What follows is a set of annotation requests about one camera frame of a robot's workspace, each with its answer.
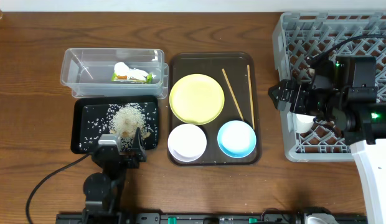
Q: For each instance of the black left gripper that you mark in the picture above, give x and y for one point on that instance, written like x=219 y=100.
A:
x=124 y=156

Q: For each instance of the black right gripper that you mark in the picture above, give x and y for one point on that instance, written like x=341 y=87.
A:
x=303 y=90

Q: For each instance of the white cup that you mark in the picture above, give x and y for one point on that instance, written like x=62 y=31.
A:
x=303 y=123

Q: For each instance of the wooden chopstick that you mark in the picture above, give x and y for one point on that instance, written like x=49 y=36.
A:
x=232 y=94
x=251 y=96

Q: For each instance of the light blue bowl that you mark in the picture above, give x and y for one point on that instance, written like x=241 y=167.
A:
x=236 y=139

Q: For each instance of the green snack wrapper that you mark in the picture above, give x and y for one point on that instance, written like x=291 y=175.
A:
x=137 y=78

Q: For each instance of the yellow plate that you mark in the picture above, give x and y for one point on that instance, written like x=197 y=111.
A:
x=196 y=99

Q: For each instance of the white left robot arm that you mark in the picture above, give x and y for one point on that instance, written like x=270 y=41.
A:
x=103 y=190

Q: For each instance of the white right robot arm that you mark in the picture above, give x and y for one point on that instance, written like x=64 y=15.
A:
x=344 y=92

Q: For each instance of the spilled rice food waste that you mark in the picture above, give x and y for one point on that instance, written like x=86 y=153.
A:
x=125 y=122

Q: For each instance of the black waste tray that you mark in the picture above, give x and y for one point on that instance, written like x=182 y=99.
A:
x=93 y=117

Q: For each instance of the grey dishwasher rack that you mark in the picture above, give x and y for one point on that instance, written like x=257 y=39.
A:
x=301 y=35

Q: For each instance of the clear plastic waste bin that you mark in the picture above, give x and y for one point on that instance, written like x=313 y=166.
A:
x=88 y=72

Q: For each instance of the dark brown serving tray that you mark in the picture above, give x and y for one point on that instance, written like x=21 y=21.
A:
x=211 y=64

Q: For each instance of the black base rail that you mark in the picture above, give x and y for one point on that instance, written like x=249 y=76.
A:
x=271 y=215

